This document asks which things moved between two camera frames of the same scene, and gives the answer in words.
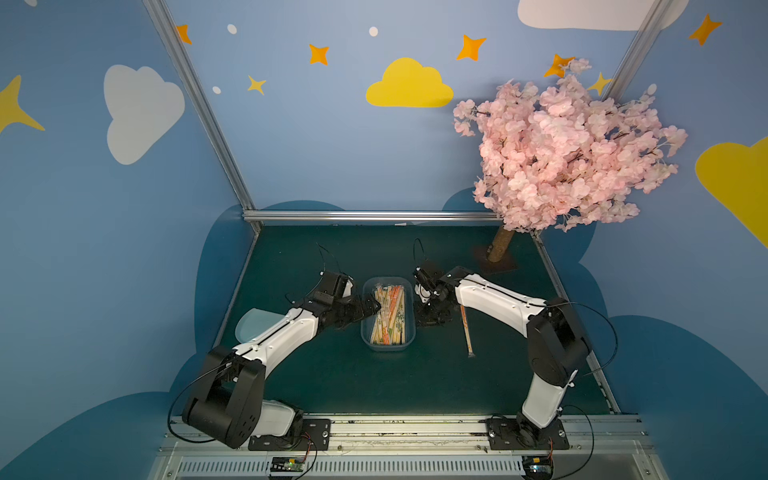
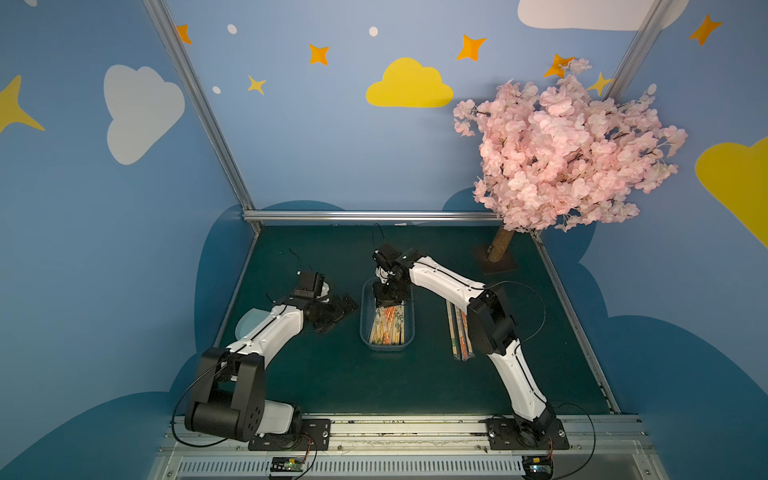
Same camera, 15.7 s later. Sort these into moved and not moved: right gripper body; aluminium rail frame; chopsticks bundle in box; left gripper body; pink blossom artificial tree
Moved: right gripper body; left gripper body
Not moved: chopsticks bundle in box; pink blossom artificial tree; aluminium rail frame
